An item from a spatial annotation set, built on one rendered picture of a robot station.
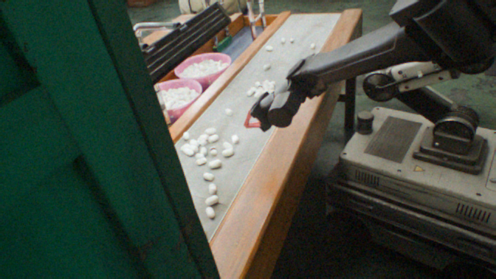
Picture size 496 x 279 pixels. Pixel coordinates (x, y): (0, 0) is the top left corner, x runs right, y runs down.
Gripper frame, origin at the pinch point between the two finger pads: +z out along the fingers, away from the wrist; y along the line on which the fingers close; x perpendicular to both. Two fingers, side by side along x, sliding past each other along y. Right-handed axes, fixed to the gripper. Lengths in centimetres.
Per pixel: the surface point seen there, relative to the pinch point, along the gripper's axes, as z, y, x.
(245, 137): 12.8, -9.1, 5.1
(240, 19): 55, -127, -31
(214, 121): 24.4, -15.8, -4.7
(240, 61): 30, -60, -13
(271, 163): 0.3, 3.5, 12.2
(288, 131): 0.3, -11.8, 12.2
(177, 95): 44, -30, -21
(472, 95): -10, -180, 120
